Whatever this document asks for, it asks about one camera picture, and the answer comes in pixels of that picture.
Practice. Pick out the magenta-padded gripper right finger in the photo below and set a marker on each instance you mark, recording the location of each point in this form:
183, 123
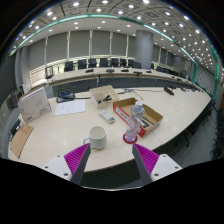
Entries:
146, 158

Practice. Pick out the white ceramic mug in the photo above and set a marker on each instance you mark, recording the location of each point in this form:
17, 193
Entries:
97, 137

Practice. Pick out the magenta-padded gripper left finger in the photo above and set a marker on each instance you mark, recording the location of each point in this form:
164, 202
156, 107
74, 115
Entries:
77, 158

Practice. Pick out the round ceiling lights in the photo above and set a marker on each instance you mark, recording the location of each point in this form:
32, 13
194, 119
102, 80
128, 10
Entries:
120, 12

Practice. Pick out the black power adapter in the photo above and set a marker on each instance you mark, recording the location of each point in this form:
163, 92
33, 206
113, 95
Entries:
15, 126

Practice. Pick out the clear plastic water bottle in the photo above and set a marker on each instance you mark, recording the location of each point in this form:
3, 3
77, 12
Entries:
134, 121

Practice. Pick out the flat round red coaster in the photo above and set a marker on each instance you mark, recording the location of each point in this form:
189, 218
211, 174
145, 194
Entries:
126, 141

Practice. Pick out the large white printed carton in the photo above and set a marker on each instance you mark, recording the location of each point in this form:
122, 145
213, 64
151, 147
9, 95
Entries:
33, 106

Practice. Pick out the row of black office chairs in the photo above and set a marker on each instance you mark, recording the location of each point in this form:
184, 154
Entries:
92, 62

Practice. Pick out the grey boxy monitor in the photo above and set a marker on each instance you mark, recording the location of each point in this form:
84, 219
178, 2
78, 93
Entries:
14, 99

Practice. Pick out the white rectangular remote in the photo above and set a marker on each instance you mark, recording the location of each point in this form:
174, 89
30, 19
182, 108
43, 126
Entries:
107, 116

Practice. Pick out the black flat tabletop device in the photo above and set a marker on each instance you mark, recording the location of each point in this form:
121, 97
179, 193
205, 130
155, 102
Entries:
169, 91

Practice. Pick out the black desk phone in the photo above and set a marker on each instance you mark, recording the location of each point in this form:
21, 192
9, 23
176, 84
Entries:
65, 96

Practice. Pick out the open brown red-sided cardboard box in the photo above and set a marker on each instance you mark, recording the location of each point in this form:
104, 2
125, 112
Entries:
153, 118

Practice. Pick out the flat brown cardboard sheet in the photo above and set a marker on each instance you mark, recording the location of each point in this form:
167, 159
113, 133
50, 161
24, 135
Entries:
20, 140

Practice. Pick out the white printed paper sheet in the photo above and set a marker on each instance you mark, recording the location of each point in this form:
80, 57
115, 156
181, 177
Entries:
69, 107

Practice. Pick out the black clip tool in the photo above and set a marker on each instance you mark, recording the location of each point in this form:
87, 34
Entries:
106, 98

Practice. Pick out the long curved conference desk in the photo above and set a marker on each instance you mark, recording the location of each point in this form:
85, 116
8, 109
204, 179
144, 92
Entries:
133, 81

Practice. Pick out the small open white box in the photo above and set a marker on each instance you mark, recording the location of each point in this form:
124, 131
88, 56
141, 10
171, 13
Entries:
100, 91

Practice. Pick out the black pen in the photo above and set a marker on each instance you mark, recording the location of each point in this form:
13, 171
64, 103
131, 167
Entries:
146, 124

